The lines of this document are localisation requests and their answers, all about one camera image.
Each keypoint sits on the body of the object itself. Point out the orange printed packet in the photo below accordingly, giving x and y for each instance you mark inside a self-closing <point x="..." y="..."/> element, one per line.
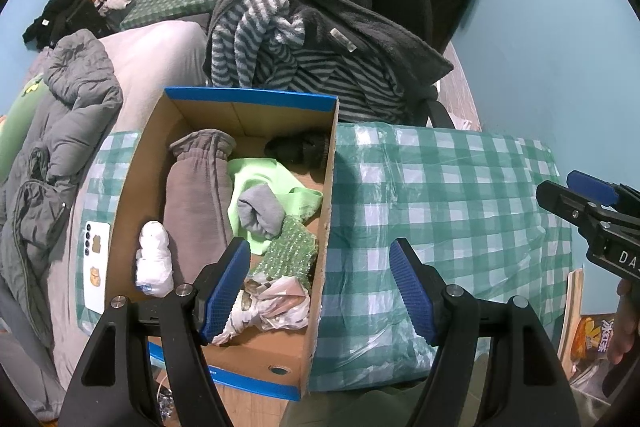
<point x="590" y="337"/>

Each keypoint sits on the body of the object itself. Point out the green checkered tablecloth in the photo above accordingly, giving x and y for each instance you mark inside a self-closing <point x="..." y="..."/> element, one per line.
<point x="450" y="207"/>

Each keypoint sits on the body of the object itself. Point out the grey puffer jacket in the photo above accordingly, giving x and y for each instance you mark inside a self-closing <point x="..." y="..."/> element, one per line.
<point x="65" y="117"/>

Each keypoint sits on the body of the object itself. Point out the grey sweatpants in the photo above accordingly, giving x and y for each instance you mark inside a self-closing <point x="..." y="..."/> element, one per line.
<point x="192" y="207"/>

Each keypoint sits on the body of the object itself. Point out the black clothing pile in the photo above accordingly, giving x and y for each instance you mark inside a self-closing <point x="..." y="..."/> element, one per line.
<point x="65" y="19"/>

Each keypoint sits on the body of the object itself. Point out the light green cloth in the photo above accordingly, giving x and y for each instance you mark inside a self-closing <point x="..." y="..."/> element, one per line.
<point x="280" y="184"/>

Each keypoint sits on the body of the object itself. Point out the black sock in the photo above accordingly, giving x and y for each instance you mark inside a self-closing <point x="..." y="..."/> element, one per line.
<point x="300" y="149"/>

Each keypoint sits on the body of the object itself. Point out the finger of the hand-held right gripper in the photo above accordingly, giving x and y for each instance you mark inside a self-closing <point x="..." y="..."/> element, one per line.
<point x="570" y="204"/>
<point x="592" y="187"/>

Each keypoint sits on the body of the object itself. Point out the grey sock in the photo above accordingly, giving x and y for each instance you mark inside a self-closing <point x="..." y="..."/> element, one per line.
<point x="260" y="212"/>

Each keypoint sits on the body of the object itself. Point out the green sparkly cloth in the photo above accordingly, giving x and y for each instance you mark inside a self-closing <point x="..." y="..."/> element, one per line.
<point x="290" y="249"/>

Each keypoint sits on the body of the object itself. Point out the white blue striped sock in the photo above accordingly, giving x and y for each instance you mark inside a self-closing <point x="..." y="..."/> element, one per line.
<point x="155" y="257"/>

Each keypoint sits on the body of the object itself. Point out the white patterned cloth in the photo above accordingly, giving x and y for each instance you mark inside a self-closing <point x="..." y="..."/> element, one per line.
<point x="280" y="312"/>

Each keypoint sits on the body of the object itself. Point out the blue cardboard box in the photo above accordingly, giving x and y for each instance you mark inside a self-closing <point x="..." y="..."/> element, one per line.
<point x="250" y="117"/>

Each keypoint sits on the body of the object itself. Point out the white smartphone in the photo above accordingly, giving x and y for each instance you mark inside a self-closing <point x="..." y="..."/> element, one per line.
<point x="96" y="267"/>

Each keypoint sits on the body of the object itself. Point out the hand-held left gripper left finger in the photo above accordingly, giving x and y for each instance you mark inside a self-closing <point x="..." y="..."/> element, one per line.
<point x="227" y="294"/>

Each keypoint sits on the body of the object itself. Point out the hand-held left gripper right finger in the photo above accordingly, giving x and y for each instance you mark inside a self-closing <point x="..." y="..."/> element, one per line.
<point x="412" y="299"/>

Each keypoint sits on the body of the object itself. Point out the grey striped fleece garment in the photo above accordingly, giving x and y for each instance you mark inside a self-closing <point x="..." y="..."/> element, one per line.
<point x="325" y="77"/>

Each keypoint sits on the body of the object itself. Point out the dark green checkered blanket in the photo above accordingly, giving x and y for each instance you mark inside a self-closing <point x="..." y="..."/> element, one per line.
<point x="170" y="4"/>

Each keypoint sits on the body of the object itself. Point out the green plush pillow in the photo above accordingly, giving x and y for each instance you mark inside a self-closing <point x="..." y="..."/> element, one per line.
<point x="20" y="122"/>

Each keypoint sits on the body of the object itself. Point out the person's right hand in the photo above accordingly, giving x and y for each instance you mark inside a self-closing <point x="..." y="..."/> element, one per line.
<point x="627" y="322"/>

